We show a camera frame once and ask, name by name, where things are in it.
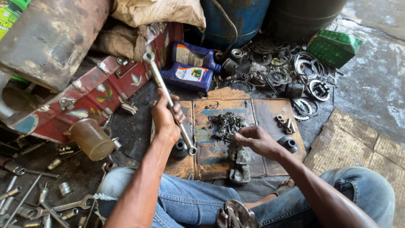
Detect blue oil bottle orange label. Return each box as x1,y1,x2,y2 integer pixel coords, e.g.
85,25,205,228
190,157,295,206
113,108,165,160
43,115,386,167
172,41,222,74

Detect oil-stained cardboard sheet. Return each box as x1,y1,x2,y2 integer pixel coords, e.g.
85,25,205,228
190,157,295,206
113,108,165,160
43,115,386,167
151,87,307,182

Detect person's right hand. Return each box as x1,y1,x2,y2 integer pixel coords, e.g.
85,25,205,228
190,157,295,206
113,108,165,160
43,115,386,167
234,126,285,160

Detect grey cloth on lap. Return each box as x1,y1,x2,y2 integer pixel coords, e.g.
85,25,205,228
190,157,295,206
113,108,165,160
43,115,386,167
216,199,260,228

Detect person's left hand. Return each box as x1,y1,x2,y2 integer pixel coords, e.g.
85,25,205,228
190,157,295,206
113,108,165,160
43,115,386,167
151,88,186,144

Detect black metal drum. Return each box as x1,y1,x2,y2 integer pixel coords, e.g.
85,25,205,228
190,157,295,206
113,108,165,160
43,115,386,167
265,0,348,44

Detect person's sandalled foot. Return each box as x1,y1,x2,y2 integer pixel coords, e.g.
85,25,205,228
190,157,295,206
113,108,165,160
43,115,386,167
271,178,297,197

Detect silver combination wrench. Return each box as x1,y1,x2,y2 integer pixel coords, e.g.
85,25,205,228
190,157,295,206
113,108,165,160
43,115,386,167
30,194,95,221

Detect beige sack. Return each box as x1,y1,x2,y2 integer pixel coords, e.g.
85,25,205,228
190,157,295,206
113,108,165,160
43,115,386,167
110,0,207,33

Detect greasy black metal part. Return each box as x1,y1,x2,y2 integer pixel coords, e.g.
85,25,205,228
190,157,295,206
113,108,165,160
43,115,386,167
208,112,247,144

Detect black hose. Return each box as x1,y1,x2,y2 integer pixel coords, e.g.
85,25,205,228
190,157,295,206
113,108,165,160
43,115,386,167
209,0,238,61

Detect red painted metal trunk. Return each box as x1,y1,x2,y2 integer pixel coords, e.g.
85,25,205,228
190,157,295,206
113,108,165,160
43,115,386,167
6,22,185,144

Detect person's blue jeans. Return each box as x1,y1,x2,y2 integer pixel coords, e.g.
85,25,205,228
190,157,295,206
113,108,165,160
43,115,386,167
96,166,396,228

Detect silver clutch hub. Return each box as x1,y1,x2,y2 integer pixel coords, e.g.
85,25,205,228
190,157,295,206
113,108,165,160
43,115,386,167
308,79,331,102

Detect green cardboard box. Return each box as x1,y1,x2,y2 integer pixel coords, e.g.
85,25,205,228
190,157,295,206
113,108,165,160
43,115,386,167
305,29,363,70

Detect black metal cylinder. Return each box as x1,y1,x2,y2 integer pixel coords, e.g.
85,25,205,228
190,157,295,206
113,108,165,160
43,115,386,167
221,58,239,77

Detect green plastic bottle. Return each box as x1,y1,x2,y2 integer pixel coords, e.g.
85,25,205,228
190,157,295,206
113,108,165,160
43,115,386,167
0,0,32,41

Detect heap of clutch plates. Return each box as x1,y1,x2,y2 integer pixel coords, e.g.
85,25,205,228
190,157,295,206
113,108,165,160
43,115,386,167
218,39,340,121

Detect cloudy plastic measuring jug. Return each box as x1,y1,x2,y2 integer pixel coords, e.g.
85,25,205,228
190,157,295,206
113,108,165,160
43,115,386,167
63,118,116,162

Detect black rubber cap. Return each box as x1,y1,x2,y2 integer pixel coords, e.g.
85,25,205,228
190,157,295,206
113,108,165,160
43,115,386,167
277,136,299,154
169,138,189,161

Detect rusty metal tank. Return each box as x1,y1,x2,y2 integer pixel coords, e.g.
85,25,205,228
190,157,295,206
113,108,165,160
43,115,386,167
0,0,112,93

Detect blue oil bottle white label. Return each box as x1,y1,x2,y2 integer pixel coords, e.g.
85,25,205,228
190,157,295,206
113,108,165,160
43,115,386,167
159,62,214,92

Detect blue metal drum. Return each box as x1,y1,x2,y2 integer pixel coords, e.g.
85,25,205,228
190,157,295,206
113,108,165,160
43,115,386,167
200,0,271,50

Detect heap of greasy hand tools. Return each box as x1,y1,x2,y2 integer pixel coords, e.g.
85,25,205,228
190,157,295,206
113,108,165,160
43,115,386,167
0,134,122,228

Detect long silver ring spanner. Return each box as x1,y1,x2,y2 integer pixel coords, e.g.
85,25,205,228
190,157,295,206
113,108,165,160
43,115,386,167
142,52,197,156

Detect small silver socket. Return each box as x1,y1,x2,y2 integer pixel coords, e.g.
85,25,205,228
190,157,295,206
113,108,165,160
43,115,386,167
58,182,72,197

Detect plain brown cardboard sheet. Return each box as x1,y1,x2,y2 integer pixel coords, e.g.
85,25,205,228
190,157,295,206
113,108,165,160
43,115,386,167
303,108,405,228

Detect brown burlap cloth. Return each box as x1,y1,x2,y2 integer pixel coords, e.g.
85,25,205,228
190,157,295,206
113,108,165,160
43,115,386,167
91,18,150,63

